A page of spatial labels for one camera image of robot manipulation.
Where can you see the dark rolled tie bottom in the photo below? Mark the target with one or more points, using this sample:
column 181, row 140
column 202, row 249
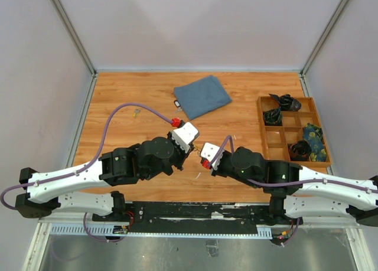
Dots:
column 299, row 151

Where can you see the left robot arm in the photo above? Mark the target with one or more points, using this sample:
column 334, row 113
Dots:
column 63, row 190

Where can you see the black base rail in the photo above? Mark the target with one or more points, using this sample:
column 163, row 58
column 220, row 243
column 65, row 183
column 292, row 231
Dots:
column 196, row 218

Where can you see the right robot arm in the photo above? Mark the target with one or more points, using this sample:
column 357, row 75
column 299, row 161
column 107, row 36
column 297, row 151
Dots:
column 296, row 191

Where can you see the blue floral rolled tie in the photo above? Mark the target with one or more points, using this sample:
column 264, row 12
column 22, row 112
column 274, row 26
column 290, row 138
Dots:
column 314, row 136

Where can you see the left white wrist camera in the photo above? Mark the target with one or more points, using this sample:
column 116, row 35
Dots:
column 185, row 136

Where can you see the dark rolled tie middle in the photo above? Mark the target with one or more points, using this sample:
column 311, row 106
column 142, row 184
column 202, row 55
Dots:
column 272, row 117

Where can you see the wooden compartment tray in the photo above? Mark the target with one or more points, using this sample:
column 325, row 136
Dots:
column 276, row 139

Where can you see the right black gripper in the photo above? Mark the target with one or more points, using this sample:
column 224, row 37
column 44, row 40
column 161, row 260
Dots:
column 217, row 172

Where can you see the dark rolled tie top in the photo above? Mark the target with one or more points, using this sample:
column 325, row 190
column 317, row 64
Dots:
column 287, row 102

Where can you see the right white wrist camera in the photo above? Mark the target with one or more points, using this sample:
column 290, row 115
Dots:
column 210, row 156

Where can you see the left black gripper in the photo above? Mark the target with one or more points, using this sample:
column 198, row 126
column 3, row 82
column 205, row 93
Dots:
column 183, row 154

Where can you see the dark rolled tie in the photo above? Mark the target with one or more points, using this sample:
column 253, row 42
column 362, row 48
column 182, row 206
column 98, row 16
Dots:
column 272, row 117
column 287, row 102
column 299, row 151

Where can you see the folded blue cloth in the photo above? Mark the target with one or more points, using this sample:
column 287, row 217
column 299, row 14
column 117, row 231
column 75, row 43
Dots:
column 201, row 97

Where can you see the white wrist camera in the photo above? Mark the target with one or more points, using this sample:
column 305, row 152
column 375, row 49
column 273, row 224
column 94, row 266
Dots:
column 185, row 136
column 210, row 156

